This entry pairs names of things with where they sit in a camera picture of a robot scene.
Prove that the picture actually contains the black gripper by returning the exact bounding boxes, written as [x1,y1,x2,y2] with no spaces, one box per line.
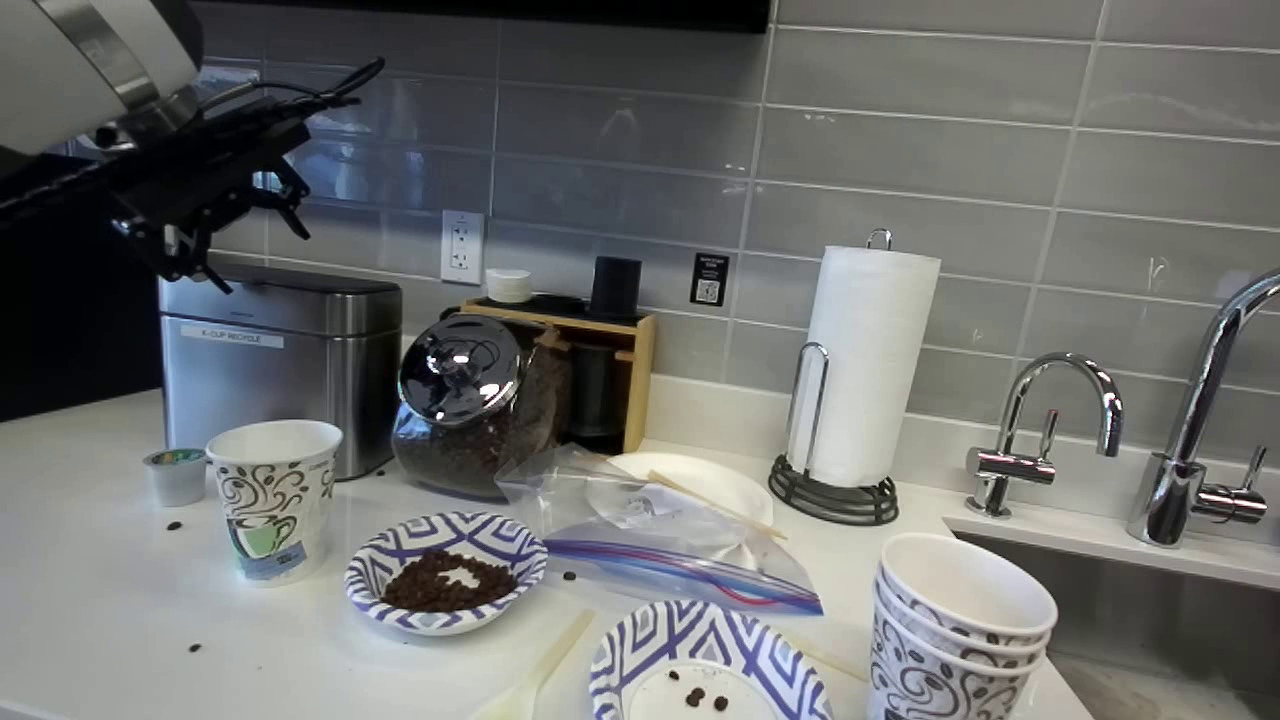
[111,106,319,298]

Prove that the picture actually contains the dark grey bin lid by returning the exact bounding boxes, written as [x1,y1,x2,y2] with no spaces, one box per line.
[160,255,407,306]

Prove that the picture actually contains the white coffee pod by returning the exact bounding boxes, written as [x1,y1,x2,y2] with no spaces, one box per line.
[139,445,211,511]

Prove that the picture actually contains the black monitor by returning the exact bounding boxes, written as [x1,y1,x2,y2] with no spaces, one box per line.
[0,141,167,423]

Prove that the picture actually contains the small white container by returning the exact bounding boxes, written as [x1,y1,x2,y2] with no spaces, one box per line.
[480,265,535,310]

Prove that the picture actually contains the black cylinder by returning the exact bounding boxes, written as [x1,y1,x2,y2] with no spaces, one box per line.
[589,253,644,327]

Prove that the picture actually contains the wooden holder box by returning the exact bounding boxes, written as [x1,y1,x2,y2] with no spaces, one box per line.
[458,298,662,459]

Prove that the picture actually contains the clear zip plastic bag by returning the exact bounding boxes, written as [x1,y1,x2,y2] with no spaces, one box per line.
[497,445,827,622]

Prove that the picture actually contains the cream plastic spoon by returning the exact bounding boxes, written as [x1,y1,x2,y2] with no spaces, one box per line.
[469,608,602,720]

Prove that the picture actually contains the blue paper plate, few beans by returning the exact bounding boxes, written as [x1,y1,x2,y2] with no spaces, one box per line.
[583,597,837,720]

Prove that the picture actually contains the small chrome faucet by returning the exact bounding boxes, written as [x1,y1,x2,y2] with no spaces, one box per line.
[964,349,1129,520]

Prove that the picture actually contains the white patterned mug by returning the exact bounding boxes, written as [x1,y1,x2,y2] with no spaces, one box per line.
[866,613,1044,720]

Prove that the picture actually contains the steel sink basin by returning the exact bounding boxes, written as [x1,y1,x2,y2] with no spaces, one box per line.
[952,528,1280,720]

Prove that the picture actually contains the large chrome faucet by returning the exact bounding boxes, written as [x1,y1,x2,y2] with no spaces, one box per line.
[1129,265,1280,549]

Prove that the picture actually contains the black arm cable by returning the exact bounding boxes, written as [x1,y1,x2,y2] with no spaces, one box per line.
[195,55,394,136]

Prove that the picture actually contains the white wall outlet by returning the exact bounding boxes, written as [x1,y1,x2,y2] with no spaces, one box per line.
[436,210,487,289]

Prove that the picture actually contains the dark wall cabinet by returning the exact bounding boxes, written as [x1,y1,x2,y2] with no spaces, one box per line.
[195,0,776,41]

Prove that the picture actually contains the black wall switch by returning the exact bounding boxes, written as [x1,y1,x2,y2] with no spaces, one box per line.
[689,249,734,313]

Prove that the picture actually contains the black wire towel holder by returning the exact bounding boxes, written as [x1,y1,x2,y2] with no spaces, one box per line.
[763,227,905,528]

